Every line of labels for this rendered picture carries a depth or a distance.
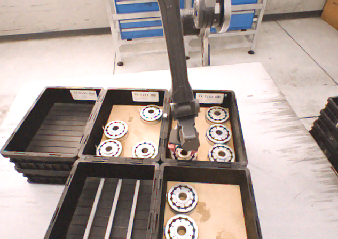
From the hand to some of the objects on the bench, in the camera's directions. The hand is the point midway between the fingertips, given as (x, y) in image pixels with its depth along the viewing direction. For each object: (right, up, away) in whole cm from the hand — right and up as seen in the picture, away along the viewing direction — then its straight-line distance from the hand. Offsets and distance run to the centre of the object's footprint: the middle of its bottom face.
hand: (182, 151), depth 91 cm
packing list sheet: (-82, -6, +22) cm, 85 cm away
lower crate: (-51, -2, +24) cm, 56 cm away
